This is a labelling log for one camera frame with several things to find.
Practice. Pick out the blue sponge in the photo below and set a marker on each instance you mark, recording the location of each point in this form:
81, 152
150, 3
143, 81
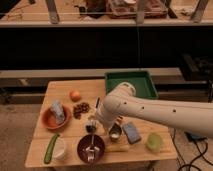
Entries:
131, 133

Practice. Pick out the orange fruit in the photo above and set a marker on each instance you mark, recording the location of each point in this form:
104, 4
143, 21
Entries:
75, 96

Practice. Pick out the grey towel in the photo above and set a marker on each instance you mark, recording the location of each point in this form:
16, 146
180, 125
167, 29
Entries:
58, 112

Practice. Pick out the green cucumber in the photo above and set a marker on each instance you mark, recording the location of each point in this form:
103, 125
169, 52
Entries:
50, 148

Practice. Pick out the dish brush with white handle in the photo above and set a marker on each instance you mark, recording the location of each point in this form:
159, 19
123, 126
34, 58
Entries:
91, 124

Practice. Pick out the green plastic tray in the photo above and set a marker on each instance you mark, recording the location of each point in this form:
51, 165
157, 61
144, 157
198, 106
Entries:
141, 80

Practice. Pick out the white cup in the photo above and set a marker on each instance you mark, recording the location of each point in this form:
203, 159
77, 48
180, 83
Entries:
60, 148

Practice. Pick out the yellow corn cob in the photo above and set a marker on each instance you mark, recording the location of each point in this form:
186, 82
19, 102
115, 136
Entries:
117, 148

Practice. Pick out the green plastic cup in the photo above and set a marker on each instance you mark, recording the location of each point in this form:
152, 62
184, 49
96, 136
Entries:
154, 142

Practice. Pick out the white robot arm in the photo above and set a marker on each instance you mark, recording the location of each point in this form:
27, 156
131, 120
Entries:
193, 117

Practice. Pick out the orange plastic bowl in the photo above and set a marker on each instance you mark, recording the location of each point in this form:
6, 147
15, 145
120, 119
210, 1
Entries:
49, 121

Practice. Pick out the bunch of dark grapes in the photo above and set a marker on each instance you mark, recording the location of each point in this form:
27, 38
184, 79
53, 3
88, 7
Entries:
80, 108

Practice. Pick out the blue black box on floor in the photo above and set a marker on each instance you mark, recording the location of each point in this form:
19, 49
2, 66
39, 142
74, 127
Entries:
193, 137

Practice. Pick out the small metal cup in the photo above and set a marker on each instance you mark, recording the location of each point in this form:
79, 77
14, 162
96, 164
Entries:
115, 132

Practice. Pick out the silver fork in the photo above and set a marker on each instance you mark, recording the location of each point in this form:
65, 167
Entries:
91, 151

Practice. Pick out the dark maroon bowl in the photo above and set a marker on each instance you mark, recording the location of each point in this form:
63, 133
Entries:
85, 142

